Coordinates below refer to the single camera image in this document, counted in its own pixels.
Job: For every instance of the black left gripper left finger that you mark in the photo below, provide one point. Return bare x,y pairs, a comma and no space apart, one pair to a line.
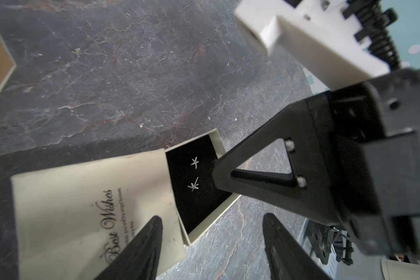
140,259

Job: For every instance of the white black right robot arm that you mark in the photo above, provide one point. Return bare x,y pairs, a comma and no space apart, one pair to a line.
336,239

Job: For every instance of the silver star stud earring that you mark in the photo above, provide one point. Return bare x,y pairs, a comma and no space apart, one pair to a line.
195,162

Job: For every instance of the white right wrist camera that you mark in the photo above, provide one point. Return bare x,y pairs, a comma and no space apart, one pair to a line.
320,38

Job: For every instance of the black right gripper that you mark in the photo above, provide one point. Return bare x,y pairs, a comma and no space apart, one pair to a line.
288,162

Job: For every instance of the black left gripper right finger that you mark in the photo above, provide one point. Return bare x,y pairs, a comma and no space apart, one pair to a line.
287,260

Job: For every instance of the small cream printed gift box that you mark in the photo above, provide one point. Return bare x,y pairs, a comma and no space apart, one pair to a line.
73,221

